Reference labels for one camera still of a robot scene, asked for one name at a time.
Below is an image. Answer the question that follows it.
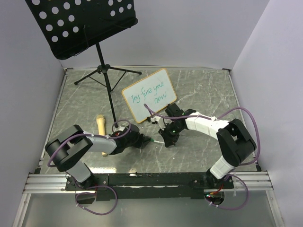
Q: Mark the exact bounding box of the aluminium extrusion rail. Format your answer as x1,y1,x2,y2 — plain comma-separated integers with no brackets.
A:
23,174,67,194

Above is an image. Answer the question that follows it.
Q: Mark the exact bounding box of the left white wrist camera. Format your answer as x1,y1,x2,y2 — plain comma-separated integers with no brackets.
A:
110,126,127,137

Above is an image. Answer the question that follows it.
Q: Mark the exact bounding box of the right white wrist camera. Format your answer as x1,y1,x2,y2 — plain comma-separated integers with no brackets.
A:
151,116,166,130

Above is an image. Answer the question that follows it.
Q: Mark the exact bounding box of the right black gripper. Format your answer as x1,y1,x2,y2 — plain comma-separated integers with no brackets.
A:
158,122,184,148

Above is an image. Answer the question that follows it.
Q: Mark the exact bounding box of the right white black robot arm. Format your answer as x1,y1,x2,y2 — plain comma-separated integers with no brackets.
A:
151,104,257,188

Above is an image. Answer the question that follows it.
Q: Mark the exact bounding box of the wooden toy microphone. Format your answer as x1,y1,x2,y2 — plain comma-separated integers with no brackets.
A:
95,114,108,157

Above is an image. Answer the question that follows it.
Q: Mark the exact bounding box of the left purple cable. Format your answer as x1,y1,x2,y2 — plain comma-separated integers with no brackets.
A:
48,119,132,215

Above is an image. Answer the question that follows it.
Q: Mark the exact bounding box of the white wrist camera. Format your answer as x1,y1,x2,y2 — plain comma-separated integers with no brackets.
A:
151,116,166,130
110,126,127,137

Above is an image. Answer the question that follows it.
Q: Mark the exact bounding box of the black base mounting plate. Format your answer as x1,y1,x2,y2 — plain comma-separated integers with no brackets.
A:
65,172,234,201

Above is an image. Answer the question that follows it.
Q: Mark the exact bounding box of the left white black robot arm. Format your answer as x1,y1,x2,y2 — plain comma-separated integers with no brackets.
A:
45,124,152,190

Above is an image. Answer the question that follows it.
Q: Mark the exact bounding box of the yellow framed whiteboard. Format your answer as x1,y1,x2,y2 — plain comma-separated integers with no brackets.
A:
122,68,177,123

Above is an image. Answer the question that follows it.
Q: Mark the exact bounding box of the black perforated music stand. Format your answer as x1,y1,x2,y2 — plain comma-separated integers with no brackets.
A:
24,0,143,122

